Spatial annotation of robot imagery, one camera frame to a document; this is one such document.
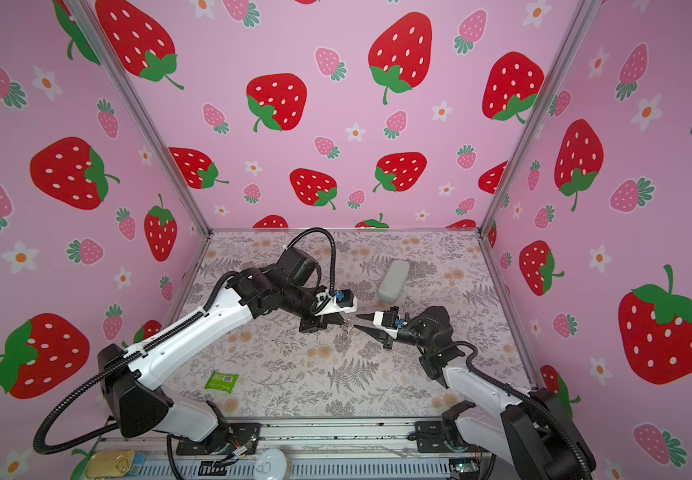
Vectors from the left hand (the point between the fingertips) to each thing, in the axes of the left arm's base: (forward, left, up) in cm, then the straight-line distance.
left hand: (343, 315), depth 71 cm
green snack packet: (-9, +35, -22) cm, 42 cm away
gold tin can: (-28, +53, -19) cm, 63 cm away
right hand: (0, -4, -2) cm, 4 cm away
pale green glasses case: (+24, -16, -18) cm, 34 cm away
